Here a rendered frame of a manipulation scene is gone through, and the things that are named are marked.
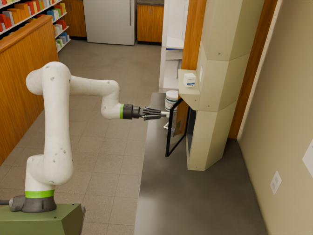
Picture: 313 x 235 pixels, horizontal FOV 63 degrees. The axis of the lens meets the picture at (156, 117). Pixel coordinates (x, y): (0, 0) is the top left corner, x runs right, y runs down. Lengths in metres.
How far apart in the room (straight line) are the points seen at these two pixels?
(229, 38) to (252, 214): 0.97
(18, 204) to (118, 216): 1.43
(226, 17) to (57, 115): 0.85
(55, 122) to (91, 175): 1.91
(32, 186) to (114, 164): 1.88
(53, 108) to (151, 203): 0.77
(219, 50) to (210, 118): 0.40
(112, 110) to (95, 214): 1.38
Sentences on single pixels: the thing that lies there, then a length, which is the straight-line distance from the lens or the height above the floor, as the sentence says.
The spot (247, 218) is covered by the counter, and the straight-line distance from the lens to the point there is 1.62.
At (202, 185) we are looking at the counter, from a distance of 1.68.
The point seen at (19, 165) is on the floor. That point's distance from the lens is 3.34.
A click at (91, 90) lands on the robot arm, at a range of 1.47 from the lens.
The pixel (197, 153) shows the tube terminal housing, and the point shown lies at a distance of 1.65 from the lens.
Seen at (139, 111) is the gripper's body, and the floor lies 1.32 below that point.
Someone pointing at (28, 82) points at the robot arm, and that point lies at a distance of 1.34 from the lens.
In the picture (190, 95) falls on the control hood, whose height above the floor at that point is 1.50.
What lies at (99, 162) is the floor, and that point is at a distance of 3.13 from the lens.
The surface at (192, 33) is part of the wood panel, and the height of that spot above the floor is 1.72.
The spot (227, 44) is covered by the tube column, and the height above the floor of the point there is 1.79.
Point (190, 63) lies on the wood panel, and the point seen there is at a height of 1.53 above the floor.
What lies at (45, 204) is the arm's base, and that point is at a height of 1.19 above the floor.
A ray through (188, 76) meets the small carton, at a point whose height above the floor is 1.57.
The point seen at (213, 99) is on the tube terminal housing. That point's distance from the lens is 1.43.
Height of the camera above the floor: 2.19
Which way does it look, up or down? 35 degrees down
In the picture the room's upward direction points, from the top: 4 degrees clockwise
